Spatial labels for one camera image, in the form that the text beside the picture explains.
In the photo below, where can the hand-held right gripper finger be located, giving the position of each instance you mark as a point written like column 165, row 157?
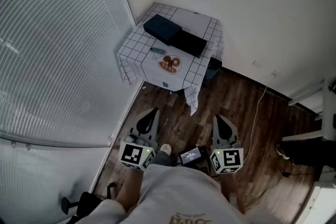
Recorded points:
column 216, row 133
column 231, row 135

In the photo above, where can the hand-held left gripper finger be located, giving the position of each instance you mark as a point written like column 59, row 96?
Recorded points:
column 137, row 123
column 155, row 127

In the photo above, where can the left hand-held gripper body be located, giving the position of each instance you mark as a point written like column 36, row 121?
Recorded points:
column 132, row 154

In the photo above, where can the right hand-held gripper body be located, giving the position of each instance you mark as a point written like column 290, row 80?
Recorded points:
column 228, row 160

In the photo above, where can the black box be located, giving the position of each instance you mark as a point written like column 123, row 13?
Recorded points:
column 190, row 43

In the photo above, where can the dark blue rectangular tray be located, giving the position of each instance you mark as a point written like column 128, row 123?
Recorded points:
column 161, row 27

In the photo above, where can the person's left forearm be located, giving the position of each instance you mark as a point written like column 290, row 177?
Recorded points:
column 130, row 186

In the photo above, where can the person's right forearm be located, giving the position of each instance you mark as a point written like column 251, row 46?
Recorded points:
column 231, row 186

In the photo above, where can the person's white shoe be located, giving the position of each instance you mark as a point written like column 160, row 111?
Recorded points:
column 166, row 149

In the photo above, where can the person's grey trousers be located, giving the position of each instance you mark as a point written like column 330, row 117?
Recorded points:
column 161, row 158

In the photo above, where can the black device with screen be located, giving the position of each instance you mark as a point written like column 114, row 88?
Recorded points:
column 191, row 157

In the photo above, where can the black chair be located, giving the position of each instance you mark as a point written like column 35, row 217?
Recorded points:
column 88, row 203

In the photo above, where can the small black clip-like object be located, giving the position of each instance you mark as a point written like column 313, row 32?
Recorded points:
column 170, row 62

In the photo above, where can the dark teal bin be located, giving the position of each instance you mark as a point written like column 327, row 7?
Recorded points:
column 214, row 66

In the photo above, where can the white black-checked tablecloth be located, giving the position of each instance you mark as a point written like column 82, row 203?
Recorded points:
column 136, row 44

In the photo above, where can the white metal shelf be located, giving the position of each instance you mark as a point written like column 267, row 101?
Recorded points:
column 328, row 112

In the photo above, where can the white framed glass door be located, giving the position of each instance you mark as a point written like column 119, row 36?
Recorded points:
column 323, row 204

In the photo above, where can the white food-print placemat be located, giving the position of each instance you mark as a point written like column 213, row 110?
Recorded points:
column 189, row 25

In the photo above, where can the white window blinds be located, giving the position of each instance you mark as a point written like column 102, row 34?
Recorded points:
column 52, row 47

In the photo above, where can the white wall socket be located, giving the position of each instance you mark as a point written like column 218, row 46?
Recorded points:
column 274, row 73

